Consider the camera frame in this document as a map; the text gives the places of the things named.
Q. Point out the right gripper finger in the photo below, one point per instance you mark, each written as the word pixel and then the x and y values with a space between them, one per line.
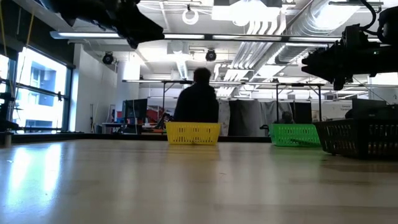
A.
pixel 311 65

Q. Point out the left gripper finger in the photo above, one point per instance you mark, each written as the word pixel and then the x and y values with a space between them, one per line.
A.
pixel 155 31

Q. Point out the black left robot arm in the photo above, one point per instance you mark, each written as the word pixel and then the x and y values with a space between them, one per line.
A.
pixel 81 11

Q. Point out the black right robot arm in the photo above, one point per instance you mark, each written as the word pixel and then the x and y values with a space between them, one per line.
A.
pixel 388 25

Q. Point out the black ceiling spot lamp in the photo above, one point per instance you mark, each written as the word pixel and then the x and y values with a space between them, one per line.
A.
pixel 211 55
pixel 108 58

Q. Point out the black computer monitor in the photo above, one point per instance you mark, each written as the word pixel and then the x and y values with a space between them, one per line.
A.
pixel 135 109
pixel 368 108

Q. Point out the person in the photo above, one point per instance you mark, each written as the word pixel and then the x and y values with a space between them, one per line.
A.
pixel 196 102
pixel 286 117

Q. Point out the long light bar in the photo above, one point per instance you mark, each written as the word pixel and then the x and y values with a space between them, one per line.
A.
pixel 217 36

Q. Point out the green plastic basket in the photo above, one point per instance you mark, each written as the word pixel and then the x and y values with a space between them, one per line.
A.
pixel 295 135

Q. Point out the black plastic basket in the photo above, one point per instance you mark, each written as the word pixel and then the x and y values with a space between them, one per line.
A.
pixel 357 140

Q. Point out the white patterned cloth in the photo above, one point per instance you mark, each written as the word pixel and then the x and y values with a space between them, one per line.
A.
pixel 224 113

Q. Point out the yellow plastic basket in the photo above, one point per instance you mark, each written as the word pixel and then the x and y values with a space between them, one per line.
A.
pixel 192 133

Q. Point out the large window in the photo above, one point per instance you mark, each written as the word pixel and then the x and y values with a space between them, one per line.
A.
pixel 40 93

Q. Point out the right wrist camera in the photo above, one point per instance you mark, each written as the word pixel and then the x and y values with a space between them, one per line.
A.
pixel 356 35

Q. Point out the silver ventilation duct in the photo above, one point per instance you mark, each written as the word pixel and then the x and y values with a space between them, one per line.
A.
pixel 298 40

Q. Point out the black metal table frame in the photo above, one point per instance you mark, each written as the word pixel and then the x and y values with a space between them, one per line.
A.
pixel 140 137

